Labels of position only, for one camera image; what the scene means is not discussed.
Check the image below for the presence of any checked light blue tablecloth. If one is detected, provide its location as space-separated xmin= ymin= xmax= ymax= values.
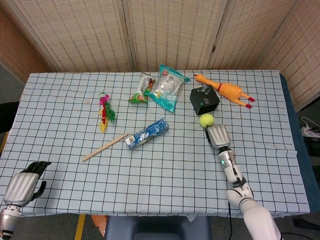
xmin=0 ymin=69 xmax=311 ymax=218

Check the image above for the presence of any dark blue chair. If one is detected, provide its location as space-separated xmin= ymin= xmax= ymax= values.
xmin=103 ymin=215 xmax=211 ymax=240

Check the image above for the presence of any long blue carton box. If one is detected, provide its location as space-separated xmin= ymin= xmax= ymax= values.
xmin=124 ymin=117 xmax=170 ymax=151

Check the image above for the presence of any beige woven folding screen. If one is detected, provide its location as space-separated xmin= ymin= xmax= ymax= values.
xmin=0 ymin=0 xmax=320 ymax=111

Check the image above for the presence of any green crumpled snack bag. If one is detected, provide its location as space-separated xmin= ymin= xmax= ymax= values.
xmin=128 ymin=72 xmax=156 ymax=105

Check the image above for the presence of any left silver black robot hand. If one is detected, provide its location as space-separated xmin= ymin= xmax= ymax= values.
xmin=2 ymin=161 xmax=52 ymax=208

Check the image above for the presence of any orange rubber chicken toy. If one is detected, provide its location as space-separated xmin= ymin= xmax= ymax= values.
xmin=193 ymin=73 xmax=256 ymax=109

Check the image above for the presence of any black object beside table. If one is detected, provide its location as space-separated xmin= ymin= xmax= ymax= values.
xmin=0 ymin=101 xmax=20 ymax=134

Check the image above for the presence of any wooden round stick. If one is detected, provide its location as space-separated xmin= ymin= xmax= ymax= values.
xmin=82 ymin=133 xmax=129 ymax=162

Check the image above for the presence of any black cube box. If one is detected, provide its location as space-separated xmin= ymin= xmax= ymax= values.
xmin=189 ymin=84 xmax=221 ymax=117

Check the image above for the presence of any colourful feather toy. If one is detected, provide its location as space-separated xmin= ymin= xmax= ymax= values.
xmin=98 ymin=92 xmax=117 ymax=134

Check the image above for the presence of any blue padded table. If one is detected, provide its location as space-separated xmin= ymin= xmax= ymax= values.
xmin=279 ymin=72 xmax=315 ymax=213

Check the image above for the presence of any white power strip with cables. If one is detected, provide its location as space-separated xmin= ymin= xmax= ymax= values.
xmin=299 ymin=116 xmax=320 ymax=137

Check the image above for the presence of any yellow tennis ball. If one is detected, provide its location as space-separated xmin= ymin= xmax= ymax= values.
xmin=199 ymin=113 xmax=215 ymax=129

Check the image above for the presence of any teal clear snack bag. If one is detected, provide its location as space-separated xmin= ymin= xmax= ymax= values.
xmin=147 ymin=64 xmax=191 ymax=113

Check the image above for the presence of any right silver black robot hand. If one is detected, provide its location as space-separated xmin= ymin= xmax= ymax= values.
xmin=205 ymin=124 xmax=232 ymax=151

